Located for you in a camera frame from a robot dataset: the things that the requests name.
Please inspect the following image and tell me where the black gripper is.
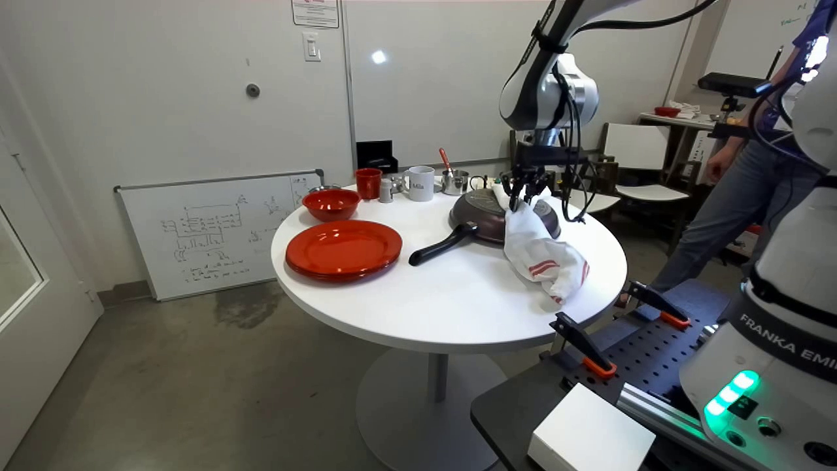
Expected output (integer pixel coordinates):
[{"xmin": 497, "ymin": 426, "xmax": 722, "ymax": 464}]
[{"xmin": 507, "ymin": 146, "xmax": 594, "ymax": 212}]

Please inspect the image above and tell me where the white plastic bag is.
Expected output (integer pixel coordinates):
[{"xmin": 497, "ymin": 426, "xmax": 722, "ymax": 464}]
[{"xmin": 502, "ymin": 187, "xmax": 594, "ymax": 310}]

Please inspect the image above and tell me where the dark frying pan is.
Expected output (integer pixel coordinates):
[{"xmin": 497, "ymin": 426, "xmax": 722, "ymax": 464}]
[{"xmin": 405, "ymin": 187, "xmax": 566, "ymax": 269}]

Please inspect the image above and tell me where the white mug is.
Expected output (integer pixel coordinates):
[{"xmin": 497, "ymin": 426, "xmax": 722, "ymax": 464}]
[{"xmin": 401, "ymin": 165, "xmax": 438, "ymax": 204}]

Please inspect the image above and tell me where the round white table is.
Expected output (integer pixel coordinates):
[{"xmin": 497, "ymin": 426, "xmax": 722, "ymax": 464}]
[{"xmin": 269, "ymin": 178, "xmax": 632, "ymax": 471}]

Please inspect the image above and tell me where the red cup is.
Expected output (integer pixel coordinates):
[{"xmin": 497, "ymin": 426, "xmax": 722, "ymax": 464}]
[{"xmin": 354, "ymin": 165, "xmax": 384, "ymax": 204}]

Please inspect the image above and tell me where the black orange clamp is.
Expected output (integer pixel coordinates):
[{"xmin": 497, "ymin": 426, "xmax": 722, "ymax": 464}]
[
  {"xmin": 626, "ymin": 277, "xmax": 697, "ymax": 334},
  {"xmin": 549, "ymin": 310, "xmax": 621, "ymax": 385}
]

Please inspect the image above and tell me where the white background desk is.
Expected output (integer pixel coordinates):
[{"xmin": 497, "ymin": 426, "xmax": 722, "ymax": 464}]
[{"xmin": 639, "ymin": 107, "xmax": 727, "ymax": 178}]

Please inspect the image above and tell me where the red plate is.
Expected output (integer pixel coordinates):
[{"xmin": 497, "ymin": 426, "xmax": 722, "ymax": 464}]
[{"xmin": 282, "ymin": 218, "xmax": 405, "ymax": 285}]

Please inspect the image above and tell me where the red bowl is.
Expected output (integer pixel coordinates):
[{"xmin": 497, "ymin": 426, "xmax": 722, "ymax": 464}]
[{"xmin": 302, "ymin": 187, "xmax": 365, "ymax": 222}]

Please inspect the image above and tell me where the person in blue jeans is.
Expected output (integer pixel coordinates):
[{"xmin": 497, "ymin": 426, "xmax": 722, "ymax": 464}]
[{"xmin": 652, "ymin": 0, "xmax": 833, "ymax": 296}]

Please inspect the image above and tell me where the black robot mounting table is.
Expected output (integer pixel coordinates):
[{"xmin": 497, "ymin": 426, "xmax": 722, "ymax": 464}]
[{"xmin": 468, "ymin": 277, "xmax": 744, "ymax": 471}]

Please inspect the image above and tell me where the black device on stand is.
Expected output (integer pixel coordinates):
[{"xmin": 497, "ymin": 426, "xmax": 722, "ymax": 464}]
[{"xmin": 697, "ymin": 48, "xmax": 786, "ymax": 118}]

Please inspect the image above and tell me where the white box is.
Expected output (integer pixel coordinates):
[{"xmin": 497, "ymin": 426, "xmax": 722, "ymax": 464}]
[{"xmin": 527, "ymin": 382, "xmax": 659, "ymax": 471}]

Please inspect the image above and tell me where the small leaning whiteboard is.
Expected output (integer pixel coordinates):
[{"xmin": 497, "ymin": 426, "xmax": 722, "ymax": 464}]
[{"xmin": 114, "ymin": 167, "xmax": 328, "ymax": 303}]

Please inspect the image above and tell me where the white door with window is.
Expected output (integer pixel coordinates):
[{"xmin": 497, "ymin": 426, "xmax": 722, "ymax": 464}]
[{"xmin": 0, "ymin": 50, "xmax": 107, "ymax": 471}]

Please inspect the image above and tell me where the large wall whiteboard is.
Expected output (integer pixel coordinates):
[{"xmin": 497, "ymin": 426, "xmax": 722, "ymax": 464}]
[{"xmin": 343, "ymin": 0, "xmax": 702, "ymax": 170}]

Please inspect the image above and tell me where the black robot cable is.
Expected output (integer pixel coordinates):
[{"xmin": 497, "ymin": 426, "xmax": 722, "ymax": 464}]
[{"xmin": 558, "ymin": 0, "xmax": 721, "ymax": 226}]

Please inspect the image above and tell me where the aluminium rail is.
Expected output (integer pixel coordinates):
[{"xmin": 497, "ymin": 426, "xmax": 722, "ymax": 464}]
[{"xmin": 616, "ymin": 381, "xmax": 711, "ymax": 439}]

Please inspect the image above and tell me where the white light switch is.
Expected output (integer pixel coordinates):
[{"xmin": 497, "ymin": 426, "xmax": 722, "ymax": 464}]
[{"xmin": 302, "ymin": 33, "xmax": 328, "ymax": 65}]

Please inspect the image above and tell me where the paper wall sign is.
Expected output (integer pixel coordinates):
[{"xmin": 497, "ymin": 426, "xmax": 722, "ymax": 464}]
[{"xmin": 289, "ymin": 0, "xmax": 346, "ymax": 33}]

